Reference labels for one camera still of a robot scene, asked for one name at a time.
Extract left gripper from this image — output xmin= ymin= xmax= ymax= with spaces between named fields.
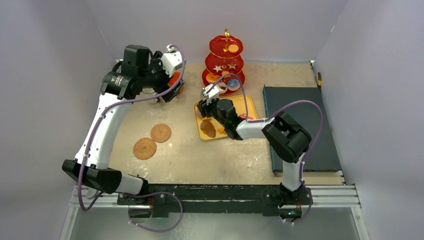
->
xmin=139 ymin=51 xmax=184 ymax=101

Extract orange fish cookie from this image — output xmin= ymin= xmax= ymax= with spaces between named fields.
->
xmin=217 ymin=127 xmax=227 ymax=135

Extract red white cake slice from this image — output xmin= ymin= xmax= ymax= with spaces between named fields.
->
xmin=239 ymin=114 xmax=252 ymax=120

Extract blue glazed donut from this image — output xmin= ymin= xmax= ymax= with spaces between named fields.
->
xmin=226 ymin=79 xmax=241 ymax=92

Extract white iced star cookie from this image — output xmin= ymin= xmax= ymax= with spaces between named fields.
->
xmin=213 ymin=65 xmax=223 ymax=73

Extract red three tier stand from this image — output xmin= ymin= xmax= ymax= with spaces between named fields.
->
xmin=201 ymin=28 xmax=246 ymax=96

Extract gingerbread star cookie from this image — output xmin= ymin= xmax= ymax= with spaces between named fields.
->
xmin=227 ymin=62 xmax=237 ymax=70

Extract pink handled metal tongs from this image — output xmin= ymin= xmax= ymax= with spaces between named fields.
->
xmin=194 ymin=106 xmax=203 ymax=119

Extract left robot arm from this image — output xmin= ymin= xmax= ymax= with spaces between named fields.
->
xmin=62 ymin=44 xmax=186 ymax=205

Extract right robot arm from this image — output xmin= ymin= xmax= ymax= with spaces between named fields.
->
xmin=197 ymin=98 xmax=315 ymax=204

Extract orange mug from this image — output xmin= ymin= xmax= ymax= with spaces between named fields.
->
xmin=168 ymin=71 xmax=181 ymax=87

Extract white ribbed mug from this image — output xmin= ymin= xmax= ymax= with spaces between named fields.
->
xmin=146 ymin=93 xmax=161 ymax=105

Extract yellow serving tray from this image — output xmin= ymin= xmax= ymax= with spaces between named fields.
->
xmin=193 ymin=94 xmax=259 ymax=142

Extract round woven coaster far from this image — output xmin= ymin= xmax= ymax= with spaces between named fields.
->
xmin=150 ymin=123 xmax=172 ymax=143

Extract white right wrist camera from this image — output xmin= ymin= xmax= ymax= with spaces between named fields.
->
xmin=200 ymin=84 xmax=220 ymax=105

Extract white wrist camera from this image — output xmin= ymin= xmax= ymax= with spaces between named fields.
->
xmin=160 ymin=44 xmax=184 ymax=78
xmin=200 ymin=84 xmax=220 ymax=105

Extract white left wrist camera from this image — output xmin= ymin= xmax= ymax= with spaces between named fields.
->
xmin=160 ymin=44 xmax=184 ymax=78

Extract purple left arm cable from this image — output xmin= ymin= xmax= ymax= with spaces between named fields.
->
xmin=77 ymin=43 xmax=186 ymax=233

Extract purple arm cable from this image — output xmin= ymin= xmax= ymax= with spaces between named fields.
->
xmin=208 ymin=73 xmax=324 ymax=226
xmin=77 ymin=43 xmax=186 ymax=233

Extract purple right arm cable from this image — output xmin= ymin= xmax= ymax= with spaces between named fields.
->
xmin=208 ymin=73 xmax=324 ymax=226

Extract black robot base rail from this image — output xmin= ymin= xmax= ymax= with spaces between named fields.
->
xmin=117 ymin=183 xmax=313 ymax=220

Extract yellow black tool handle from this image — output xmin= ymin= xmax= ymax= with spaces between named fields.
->
xmin=317 ymin=72 xmax=322 ymax=89

